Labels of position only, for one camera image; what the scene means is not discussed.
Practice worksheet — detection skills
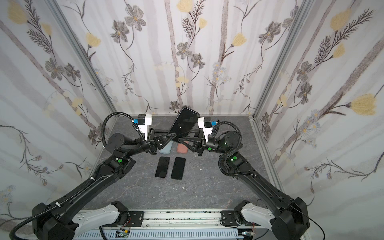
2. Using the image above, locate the light blue phone case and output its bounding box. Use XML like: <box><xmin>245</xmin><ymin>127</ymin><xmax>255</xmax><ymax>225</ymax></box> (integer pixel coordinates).
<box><xmin>159</xmin><ymin>141</ymin><xmax>173</xmax><ymax>155</ymax></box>

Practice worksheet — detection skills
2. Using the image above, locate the pink phone case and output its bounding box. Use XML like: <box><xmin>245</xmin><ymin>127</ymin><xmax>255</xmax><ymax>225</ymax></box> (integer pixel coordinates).
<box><xmin>177</xmin><ymin>143</ymin><xmax>189</xmax><ymax>154</ymax></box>

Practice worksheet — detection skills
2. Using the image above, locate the black phone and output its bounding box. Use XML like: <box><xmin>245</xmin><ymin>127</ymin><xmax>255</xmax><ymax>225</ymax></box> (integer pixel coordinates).
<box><xmin>155</xmin><ymin>157</ymin><xmax>170</xmax><ymax>178</ymax></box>
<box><xmin>169</xmin><ymin>107</ymin><xmax>200</xmax><ymax>142</ymax></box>

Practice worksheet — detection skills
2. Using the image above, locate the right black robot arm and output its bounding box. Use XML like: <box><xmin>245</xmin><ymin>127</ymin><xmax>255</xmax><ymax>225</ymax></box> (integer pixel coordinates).
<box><xmin>178</xmin><ymin>121</ymin><xmax>314</xmax><ymax>240</ymax></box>

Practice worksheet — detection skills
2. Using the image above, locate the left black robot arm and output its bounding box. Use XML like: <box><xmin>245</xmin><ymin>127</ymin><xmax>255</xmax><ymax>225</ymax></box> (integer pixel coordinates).
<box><xmin>9</xmin><ymin>112</ymin><xmax>177</xmax><ymax>240</ymax></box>

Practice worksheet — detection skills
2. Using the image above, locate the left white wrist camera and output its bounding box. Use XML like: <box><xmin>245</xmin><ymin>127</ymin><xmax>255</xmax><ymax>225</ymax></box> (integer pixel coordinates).
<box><xmin>132</xmin><ymin>114</ymin><xmax>153</xmax><ymax>141</ymax></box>

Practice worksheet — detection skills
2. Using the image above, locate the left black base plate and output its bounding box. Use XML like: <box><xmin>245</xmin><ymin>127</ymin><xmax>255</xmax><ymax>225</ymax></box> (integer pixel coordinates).
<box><xmin>127</xmin><ymin>211</ymin><xmax>145</xmax><ymax>228</ymax></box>

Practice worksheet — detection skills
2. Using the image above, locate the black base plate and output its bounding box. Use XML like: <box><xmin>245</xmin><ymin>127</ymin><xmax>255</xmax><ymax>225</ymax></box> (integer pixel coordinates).
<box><xmin>220</xmin><ymin>211</ymin><xmax>239</xmax><ymax>228</ymax></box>
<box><xmin>127</xmin><ymin>211</ymin><xmax>145</xmax><ymax>228</ymax></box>

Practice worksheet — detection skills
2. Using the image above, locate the aluminium mounting rail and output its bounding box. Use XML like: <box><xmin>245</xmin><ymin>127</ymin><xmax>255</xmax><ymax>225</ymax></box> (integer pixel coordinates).
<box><xmin>74</xmin><ymin>208</ymin><xmax>286</xmax><ymax>231</ymax></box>

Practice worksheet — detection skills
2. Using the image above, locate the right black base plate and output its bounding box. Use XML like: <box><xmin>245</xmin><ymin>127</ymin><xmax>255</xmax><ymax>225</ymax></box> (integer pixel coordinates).
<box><xmin>220</xmin><ymin>211</ymin><xmax>239</xmax><ymax>228</ymax></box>

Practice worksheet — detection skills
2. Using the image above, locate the white slotted cable duct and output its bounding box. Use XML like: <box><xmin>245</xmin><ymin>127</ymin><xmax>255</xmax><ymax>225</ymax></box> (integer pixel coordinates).
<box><xmin>74</xmin><ymin>229</ymin><xmax>244</xmax><ymax>240</ymax></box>

